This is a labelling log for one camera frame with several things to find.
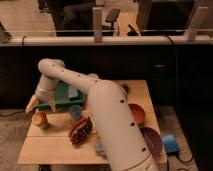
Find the orange apple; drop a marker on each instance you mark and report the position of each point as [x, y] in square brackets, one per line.
[39, 119]

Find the small metal cup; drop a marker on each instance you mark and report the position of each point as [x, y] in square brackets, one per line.
[44, 126]

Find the orange bowl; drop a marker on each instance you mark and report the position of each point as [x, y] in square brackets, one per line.
[138, 113]

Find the blue sponge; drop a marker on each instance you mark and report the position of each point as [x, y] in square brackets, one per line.
[72, 93]

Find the white horizontal rail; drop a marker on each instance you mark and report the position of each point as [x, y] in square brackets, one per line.
[106, 41]

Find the green plastic tray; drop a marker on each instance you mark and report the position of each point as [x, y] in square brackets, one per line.
[61, 98]

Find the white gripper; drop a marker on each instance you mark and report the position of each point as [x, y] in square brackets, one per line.
[45, 94]

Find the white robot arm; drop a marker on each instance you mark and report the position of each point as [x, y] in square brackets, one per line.
[123, 142]

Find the purple bowl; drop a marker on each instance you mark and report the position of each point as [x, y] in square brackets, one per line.
[153, 140]

